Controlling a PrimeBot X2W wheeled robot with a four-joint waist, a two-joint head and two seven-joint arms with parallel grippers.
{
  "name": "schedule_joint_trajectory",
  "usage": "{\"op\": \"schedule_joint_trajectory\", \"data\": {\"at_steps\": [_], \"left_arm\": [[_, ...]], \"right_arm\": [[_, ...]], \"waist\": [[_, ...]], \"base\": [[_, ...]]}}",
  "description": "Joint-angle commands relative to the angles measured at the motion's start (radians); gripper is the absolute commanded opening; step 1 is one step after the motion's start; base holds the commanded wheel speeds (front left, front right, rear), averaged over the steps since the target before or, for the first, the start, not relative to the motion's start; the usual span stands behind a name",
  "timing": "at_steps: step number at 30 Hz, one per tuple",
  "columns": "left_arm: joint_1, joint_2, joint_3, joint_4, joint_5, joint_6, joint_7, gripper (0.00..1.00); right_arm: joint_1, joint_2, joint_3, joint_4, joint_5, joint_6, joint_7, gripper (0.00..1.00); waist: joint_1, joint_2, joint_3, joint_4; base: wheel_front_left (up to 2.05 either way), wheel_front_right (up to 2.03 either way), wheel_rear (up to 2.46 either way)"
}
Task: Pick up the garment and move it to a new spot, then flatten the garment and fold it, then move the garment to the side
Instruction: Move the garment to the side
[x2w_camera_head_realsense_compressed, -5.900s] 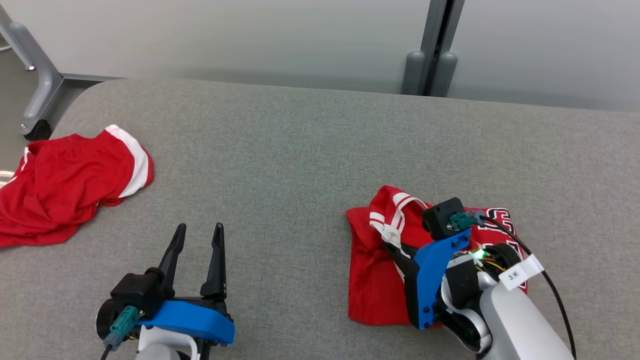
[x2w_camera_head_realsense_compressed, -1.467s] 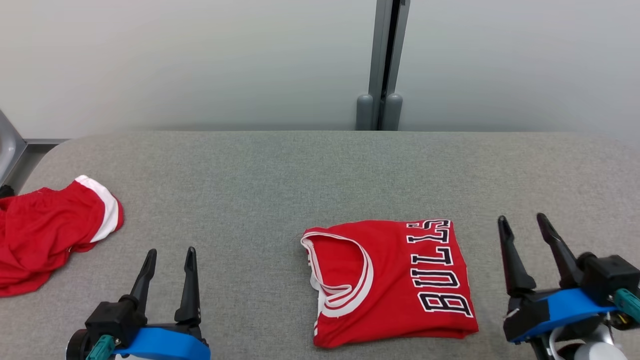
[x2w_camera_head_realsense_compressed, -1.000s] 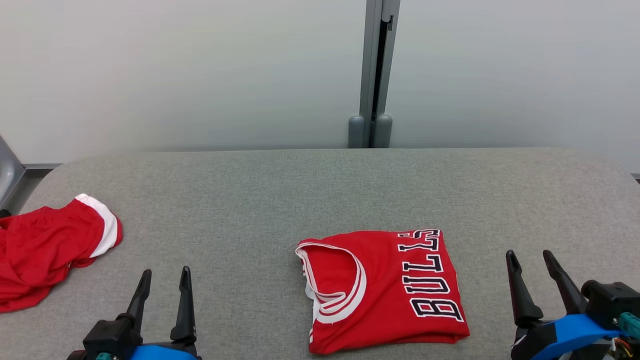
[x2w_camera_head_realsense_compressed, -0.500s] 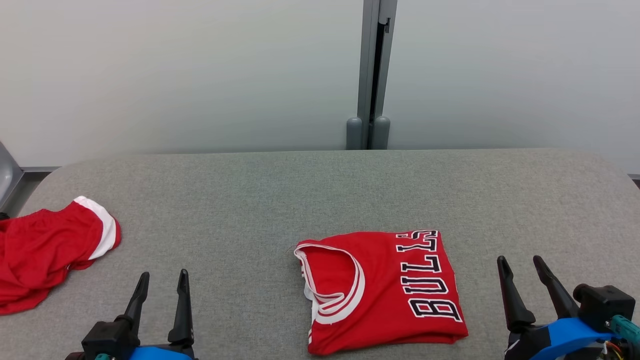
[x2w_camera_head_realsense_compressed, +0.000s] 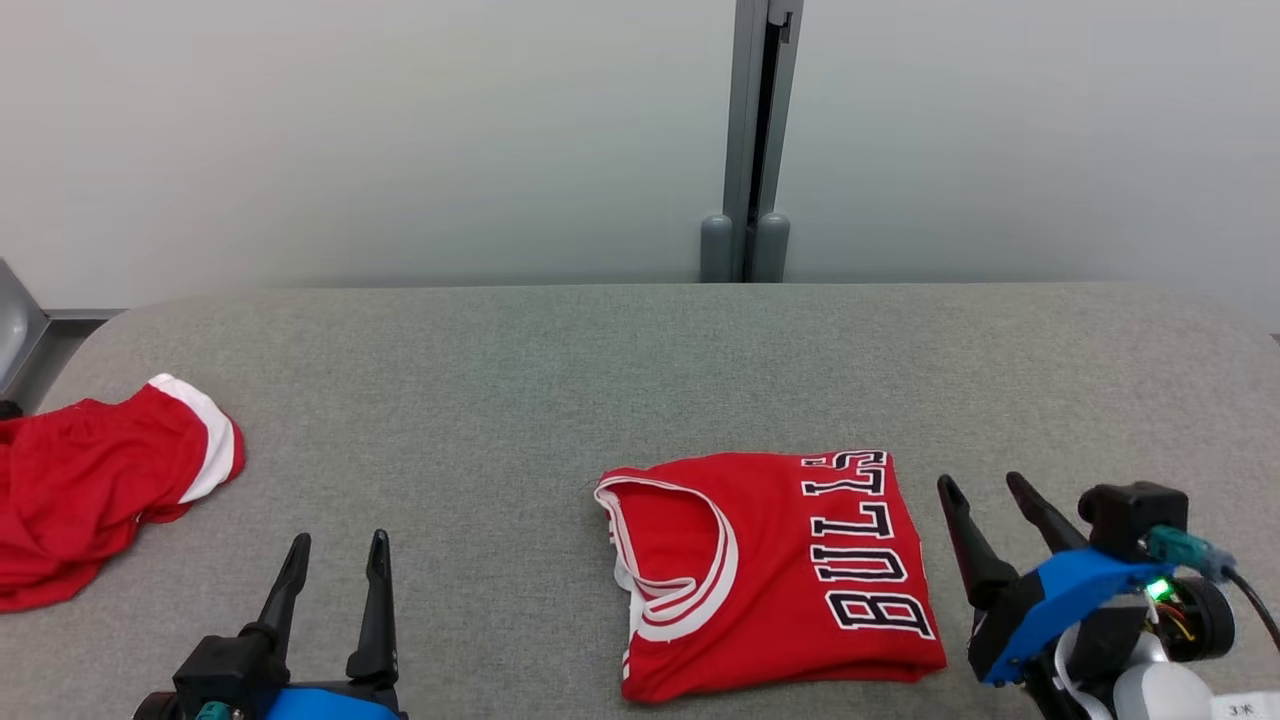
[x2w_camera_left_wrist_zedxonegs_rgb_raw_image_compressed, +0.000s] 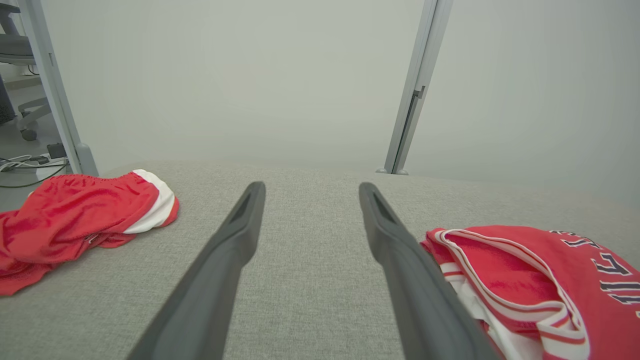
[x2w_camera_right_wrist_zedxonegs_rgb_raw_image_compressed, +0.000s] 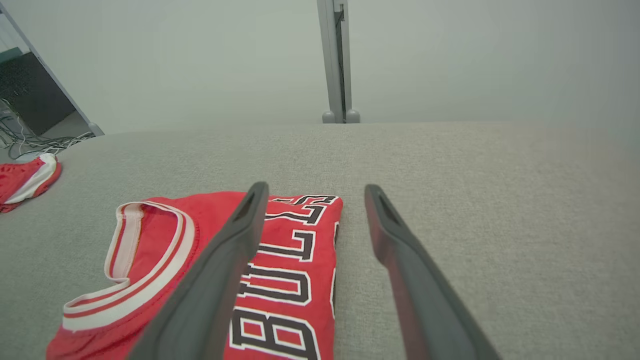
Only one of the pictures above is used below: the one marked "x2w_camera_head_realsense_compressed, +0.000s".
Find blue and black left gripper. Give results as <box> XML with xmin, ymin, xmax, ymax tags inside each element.
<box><xmin>245</xmin><ymin>530</ymin><xmax>409</xmax><ymax>720</ymax></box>

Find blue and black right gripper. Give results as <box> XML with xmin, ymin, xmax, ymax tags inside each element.
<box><xmin>937</xmin><ymin>472</ymin><xmax>1176</xmax><ymax>686</ymax></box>

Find red Bulls basketball jersey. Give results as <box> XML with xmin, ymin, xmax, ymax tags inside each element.
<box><xmin>595</xmin><ymin>450</ymin><xmax>948</xmax><ymax>704</ymax></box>

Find red shorts with white stripe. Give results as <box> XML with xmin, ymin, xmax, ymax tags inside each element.
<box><xmin>0</xmin><ymin>373</ymin><xmax>246</xmax><ymax>613</ymax></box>

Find grey metal panel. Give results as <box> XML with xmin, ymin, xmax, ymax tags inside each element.
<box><xmin>0</xmin><ymin>258</ymin><xmax>49</xmax><ymax>399</ymax></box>

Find white right cable label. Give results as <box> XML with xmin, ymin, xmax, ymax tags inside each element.
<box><xmin>1210</xmin><ymin>690</ymin><xmax>1280</xmax><ymax>720</ymax></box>

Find grey metal partition post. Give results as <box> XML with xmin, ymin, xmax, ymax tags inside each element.
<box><xmin>700</xmin><ymin>0</ymin><xmax>804</xmax><ymax>284</ymax></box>

